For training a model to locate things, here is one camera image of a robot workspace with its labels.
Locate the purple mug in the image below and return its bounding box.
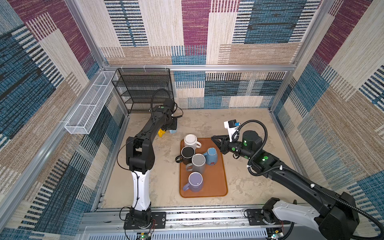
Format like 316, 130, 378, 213
183, 172, 204, 193

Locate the teal blue mug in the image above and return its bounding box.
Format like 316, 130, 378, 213
203, 148, 218, 166

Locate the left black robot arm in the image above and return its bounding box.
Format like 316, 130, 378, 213
124, 89, 180, 230

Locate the black mug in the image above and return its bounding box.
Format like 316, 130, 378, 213
175, 146, 195, 165

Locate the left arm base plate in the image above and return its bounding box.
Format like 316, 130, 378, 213
123, 212, 167, 231

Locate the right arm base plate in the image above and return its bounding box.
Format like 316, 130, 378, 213
244, 209, 281, 226

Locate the aluminium mounting rail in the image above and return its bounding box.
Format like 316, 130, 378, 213
74, 203, 334, 240

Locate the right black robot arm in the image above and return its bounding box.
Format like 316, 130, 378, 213
211, 120, 384, 240

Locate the black wire shelf rack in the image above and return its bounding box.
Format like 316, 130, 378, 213
112, 68, 175, 113

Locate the grey mug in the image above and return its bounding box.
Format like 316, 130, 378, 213
186, 154, 206, 174

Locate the white wire mesh basket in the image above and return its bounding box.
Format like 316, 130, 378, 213
65, 71, 115, 135

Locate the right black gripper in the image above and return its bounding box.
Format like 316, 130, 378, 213
210, 134, 253, 160

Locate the yellow mug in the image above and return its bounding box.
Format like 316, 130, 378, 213
158, 129, 166, 138

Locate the brown plastic tray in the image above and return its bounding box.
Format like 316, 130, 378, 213
180, 138, 228, 198

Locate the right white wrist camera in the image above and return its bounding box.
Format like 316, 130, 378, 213
224, 120, 241, 142

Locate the white mug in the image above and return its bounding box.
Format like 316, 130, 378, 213
184, 134, 202, 150

